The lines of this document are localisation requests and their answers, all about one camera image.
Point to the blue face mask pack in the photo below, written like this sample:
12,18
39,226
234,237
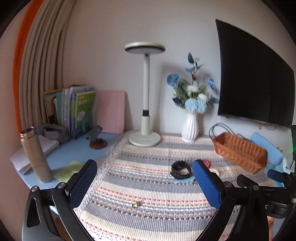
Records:
283,165

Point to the beige thermos bottle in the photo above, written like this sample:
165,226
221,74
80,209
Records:
35,155

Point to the striped woven table mat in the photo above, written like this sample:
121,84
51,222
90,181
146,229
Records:
148,166

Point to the row of upright books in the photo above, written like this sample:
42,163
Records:
81,111

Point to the pink folder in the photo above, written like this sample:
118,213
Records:
111,111

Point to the brown round wooden base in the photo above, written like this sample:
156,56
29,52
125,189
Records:
98,144

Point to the brown wicker basket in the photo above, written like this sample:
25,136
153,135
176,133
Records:
240,151

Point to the beige curtain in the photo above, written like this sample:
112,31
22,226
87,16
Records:
44,64

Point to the blue and white artificial flowers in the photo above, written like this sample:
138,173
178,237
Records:
195,102

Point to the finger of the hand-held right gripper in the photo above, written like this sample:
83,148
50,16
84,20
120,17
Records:
244,179
275,175

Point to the white ribbed vase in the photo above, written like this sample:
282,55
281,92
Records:
190,127

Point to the yellow-green paper sheet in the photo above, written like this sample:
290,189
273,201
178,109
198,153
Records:
67,171

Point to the white notebook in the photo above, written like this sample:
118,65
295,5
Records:
49,144

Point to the light blue paper slip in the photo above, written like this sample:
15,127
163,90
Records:
185,180

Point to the grey pouch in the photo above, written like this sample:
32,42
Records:
55,133

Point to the black flat screen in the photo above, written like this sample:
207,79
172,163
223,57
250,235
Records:
252,74

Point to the light blue board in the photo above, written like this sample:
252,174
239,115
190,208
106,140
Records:
271,153

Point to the orange curtain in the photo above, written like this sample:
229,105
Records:
20,58

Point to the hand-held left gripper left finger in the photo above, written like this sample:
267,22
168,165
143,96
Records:
83,183

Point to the white desk lamp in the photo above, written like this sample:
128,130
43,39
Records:
146,92

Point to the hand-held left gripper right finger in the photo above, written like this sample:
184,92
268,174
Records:
207,185

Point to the black wristwatch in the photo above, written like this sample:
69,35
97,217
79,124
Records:
179,172

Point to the grey folding phone stand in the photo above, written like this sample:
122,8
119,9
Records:
94,132

